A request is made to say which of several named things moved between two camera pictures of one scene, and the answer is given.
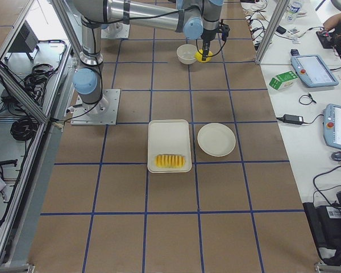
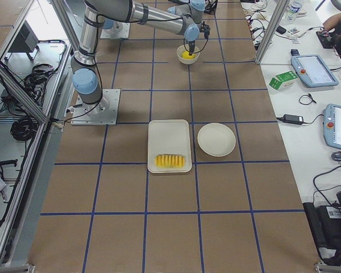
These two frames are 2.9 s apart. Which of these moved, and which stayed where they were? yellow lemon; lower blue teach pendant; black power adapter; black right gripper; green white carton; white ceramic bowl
Moved: yellow lemon; black right gripper
Stayed: white ceramic bowl; green white carton; black power adapter; lower blue teach pendant
